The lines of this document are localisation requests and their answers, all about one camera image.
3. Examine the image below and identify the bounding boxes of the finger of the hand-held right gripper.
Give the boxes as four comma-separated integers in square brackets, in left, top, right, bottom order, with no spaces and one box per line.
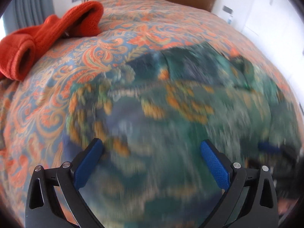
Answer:
[248,141,294,169]

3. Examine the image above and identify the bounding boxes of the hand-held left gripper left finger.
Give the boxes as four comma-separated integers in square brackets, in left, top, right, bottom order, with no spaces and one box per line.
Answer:
[25,138,105,228]

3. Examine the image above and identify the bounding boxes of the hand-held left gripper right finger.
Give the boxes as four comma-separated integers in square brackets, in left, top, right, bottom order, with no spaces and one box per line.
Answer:
[200,140,279,228]

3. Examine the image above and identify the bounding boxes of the green patterned padded jacket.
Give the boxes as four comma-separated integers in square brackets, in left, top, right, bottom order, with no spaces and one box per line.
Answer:
[63,41,302,228]

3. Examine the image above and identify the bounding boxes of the orange paisley duvet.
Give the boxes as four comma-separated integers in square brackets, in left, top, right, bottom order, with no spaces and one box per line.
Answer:
[0,0,295,219]

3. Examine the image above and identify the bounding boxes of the white wardrobe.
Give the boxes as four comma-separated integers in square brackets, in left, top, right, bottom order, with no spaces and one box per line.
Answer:
[237,0,304,53]

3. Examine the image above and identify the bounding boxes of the orange fleece garment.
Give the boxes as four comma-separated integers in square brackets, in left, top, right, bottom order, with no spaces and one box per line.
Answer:
[0,1,104,81]

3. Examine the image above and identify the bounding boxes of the grey-blue curtain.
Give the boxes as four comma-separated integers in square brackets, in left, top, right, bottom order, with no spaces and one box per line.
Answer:
[13,0,55,32]

